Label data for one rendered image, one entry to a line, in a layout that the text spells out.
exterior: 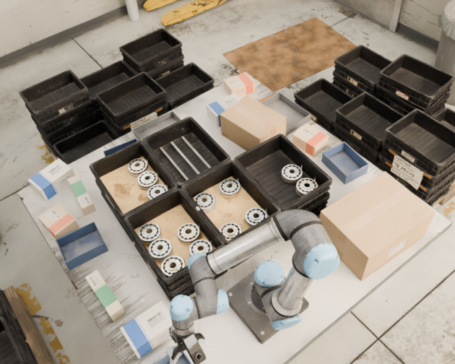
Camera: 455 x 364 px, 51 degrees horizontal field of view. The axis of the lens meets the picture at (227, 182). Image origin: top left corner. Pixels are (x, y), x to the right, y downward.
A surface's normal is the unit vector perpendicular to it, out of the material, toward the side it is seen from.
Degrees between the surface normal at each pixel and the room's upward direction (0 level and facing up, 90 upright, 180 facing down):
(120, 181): 0
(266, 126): 0
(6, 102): 0
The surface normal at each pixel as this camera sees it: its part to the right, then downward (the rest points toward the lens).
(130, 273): -0.07, -0.65
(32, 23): 0.60, 0.58
